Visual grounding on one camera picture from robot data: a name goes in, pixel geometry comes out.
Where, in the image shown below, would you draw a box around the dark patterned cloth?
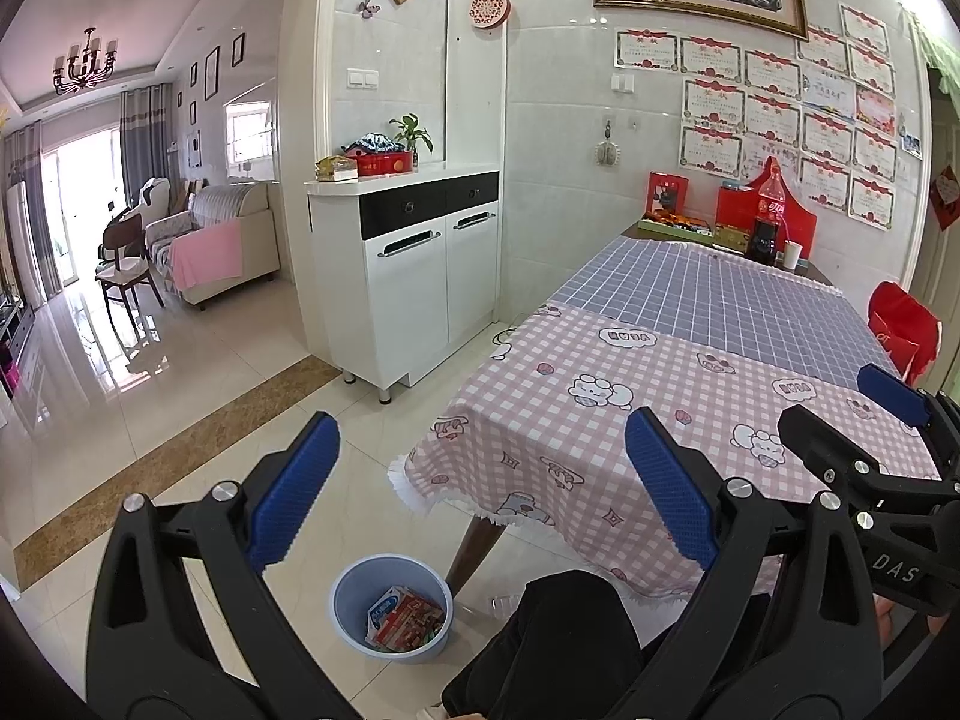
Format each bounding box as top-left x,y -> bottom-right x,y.
340,132 -> 400,160

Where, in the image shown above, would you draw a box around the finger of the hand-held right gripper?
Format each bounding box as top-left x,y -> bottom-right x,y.
856,362 -> 960,460
776,403 -> 960,516

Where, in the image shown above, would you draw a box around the black chandelier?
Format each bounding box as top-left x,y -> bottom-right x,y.
51,25 -> 121,98

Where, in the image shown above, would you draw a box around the person's leg black trousers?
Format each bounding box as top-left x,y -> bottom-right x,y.
441,568 -> 775,720

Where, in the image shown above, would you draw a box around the person's right hand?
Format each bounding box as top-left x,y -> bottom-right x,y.
874,598 -> 955,647

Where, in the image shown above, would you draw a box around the brown wooden table leg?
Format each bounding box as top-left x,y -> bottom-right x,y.
445,512 -> 505,602

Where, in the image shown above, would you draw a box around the red printed packet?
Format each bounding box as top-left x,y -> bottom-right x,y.
373,589 -> 445,653

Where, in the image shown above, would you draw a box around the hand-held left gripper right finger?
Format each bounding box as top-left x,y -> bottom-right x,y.
591,405 -> 887,720

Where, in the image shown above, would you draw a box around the pink blanket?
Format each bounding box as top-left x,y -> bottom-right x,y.
165,220 -> 246,291

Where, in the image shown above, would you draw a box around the dark wooden chair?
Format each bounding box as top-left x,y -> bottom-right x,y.
94,212 -> 167,329

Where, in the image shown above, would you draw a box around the white television cabinet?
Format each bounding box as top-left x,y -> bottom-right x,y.
0,298 -> 40,400

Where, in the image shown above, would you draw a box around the green potted plant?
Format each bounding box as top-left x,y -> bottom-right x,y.
387,112 -> 436,167

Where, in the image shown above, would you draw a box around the beige sofa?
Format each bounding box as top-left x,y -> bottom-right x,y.
145,180 -> 284,310

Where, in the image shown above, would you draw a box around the light blue plastic bin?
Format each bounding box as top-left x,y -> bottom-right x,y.
331,553 -> 455,666

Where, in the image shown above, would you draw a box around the pink checked tablecloth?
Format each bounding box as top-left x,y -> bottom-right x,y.
386,302 -> 942,601

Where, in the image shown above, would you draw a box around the red door decoration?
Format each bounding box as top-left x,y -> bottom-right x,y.
928,171 -> 960,231

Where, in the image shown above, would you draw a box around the wall hook ornament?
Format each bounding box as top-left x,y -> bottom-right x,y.
591,118 -> 625,167

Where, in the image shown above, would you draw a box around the white covered armchair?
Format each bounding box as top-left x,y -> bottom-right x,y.
137,177 -> 179,227

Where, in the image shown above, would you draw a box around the group of wall certificates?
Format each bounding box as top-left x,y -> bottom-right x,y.
613,2 -> 902,231

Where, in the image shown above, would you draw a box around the red gift box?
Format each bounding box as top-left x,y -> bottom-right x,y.
355,150 -> 415,179
645,171 -> 692,221

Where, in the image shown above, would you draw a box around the white standing air conditioner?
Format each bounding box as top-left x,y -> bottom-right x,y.
4,180 -> 49,310

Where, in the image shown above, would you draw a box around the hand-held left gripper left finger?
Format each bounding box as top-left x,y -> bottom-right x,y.
84,411 -> 353,720

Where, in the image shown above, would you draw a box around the grey curtain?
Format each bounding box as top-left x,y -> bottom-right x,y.
118,81 -> 176,197
2,118 -> 66,302

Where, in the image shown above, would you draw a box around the cola bottle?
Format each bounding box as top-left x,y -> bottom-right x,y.
748,156 -> 790,266

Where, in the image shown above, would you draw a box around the tray with small items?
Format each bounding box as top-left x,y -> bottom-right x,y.
636,210 -> 715,241

